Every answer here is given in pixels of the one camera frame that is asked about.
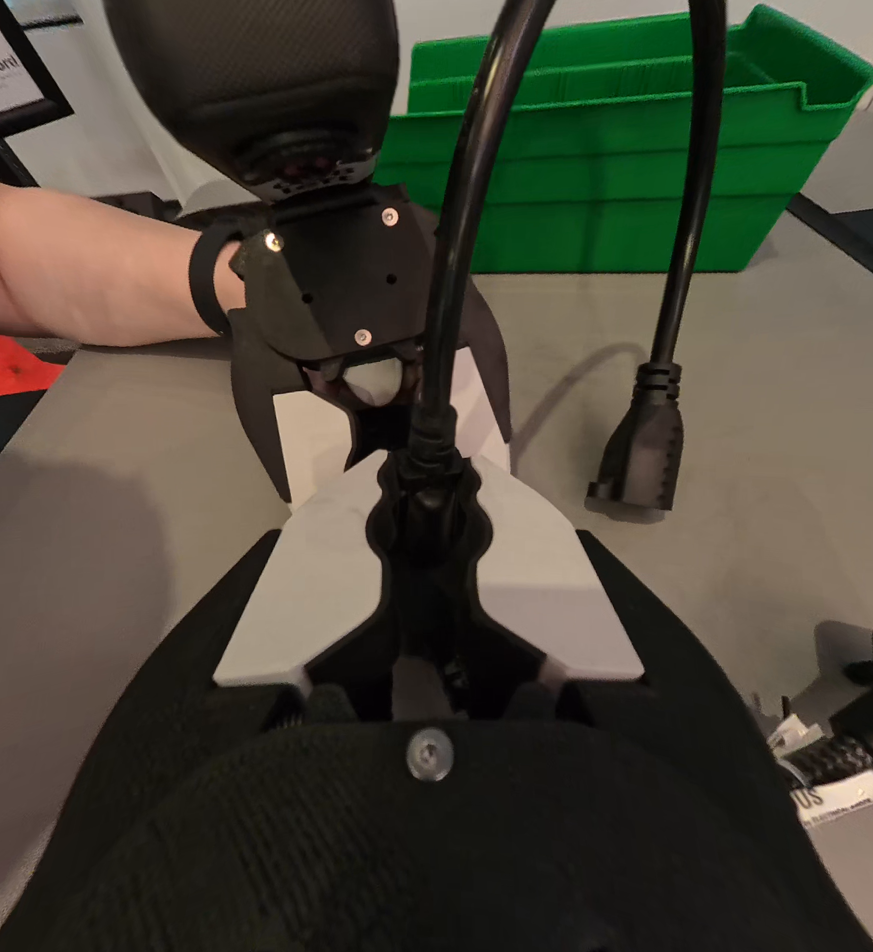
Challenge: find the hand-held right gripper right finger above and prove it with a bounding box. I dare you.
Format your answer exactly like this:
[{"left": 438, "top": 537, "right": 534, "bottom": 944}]
[{"left": 469, "top": 454, "right": 647, "bottom": 683}]

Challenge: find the green plastic bin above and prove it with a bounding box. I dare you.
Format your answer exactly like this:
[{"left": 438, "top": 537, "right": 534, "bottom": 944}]
[{"left": 371, "top": 3, "right": 873, "bottom": 275}]

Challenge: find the black extension cord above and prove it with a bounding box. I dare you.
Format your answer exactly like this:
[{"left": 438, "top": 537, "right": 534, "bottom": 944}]
[{"left": 377, "top": 0, "right": 729, "bottom": 574}]

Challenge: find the person's left forearm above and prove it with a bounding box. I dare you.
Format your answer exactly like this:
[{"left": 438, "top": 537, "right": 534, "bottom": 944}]
[{"left": 0, "top": 171, "right": 247, "bottom": 349}]

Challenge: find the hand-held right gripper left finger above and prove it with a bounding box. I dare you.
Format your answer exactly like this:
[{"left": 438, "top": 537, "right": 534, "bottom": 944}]
[{"left": 212, "top": 448, "right": 396, "bottom": 687}]

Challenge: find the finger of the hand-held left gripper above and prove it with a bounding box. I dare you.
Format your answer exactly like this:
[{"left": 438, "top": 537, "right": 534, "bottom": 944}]
[
  {"left": 453, "top": 348, "right": 513, "bottom": 468},
  {"left": 273, "top": 389, "right": 366, "bottom": 512}
]

